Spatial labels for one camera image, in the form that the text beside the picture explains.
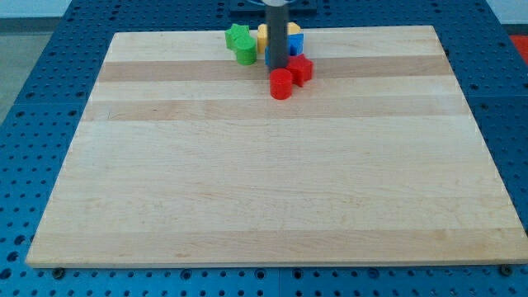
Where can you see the red star block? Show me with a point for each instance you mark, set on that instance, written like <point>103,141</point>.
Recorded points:
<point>301,68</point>

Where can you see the yellow block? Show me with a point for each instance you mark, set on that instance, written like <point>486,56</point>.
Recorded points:
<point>262,35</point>

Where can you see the red cylinder block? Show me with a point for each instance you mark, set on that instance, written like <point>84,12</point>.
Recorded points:
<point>281,81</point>

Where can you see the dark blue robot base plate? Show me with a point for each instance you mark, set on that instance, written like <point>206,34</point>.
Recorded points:
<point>245,8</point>

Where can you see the green star block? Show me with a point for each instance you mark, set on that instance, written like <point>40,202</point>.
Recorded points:
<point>233,33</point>

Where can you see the light wooden board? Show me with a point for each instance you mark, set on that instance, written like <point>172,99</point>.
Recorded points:
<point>183,159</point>

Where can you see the blue block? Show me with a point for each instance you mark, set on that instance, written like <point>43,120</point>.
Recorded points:
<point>295,44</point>

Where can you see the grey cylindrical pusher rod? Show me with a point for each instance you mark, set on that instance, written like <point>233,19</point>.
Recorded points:
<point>277,21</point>

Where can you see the green cylinder block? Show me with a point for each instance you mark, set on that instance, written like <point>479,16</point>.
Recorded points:
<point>245,49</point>

